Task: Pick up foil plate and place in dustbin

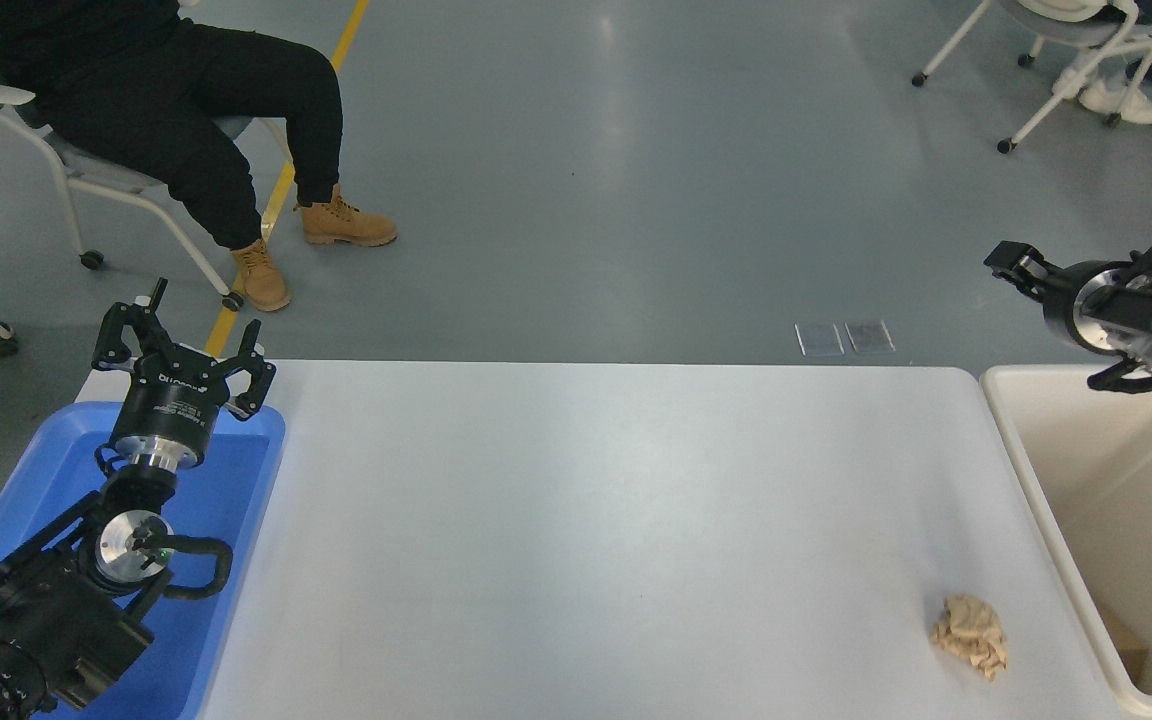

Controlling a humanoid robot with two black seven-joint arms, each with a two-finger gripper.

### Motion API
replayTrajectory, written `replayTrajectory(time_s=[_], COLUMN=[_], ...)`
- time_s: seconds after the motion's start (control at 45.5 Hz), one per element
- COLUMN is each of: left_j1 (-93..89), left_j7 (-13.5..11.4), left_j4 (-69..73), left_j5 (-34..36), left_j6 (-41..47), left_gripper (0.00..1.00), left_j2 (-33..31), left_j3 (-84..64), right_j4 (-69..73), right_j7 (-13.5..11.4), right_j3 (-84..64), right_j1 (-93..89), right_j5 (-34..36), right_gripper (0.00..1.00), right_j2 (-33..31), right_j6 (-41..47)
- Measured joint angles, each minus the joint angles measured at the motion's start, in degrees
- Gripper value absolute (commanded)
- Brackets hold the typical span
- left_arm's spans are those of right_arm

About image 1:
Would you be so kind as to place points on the person with white shoes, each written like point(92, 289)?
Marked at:
point(1124, 102)

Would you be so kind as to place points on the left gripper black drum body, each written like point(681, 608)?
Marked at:
point(171, 405)

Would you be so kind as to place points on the seated person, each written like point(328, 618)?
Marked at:
point(186, 100)

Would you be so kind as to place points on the large pale bin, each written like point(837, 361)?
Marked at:
point(1116, 500)

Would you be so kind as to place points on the brown cardboard piece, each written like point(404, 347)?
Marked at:
point(1126, 647)

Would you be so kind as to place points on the clear floor plate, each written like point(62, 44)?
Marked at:
point(869, 337)
point(819, 339)

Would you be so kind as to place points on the crumpled tan paper ball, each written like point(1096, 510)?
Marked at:
point(971, 635)

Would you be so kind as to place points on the blue plastic tray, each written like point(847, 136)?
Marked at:
point(226, 500)

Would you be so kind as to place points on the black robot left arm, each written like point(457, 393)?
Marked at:
point(56, 610)

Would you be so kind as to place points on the white frame chair grey seat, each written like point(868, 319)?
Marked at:
point(96, 172)

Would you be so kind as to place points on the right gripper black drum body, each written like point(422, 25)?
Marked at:
point(1062, 300)

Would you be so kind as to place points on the white frame chair on castors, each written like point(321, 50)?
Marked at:
point(1068, 25)

